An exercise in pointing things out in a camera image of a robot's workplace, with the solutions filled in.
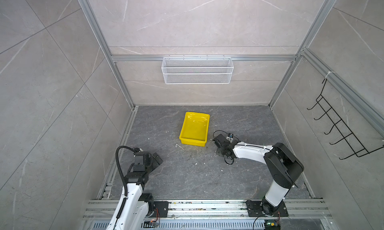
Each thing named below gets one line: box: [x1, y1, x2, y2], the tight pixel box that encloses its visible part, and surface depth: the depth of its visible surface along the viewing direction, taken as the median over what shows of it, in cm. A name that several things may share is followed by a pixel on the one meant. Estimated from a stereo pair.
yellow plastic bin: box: [179, 111, 211, 147], surface depth 103 cm
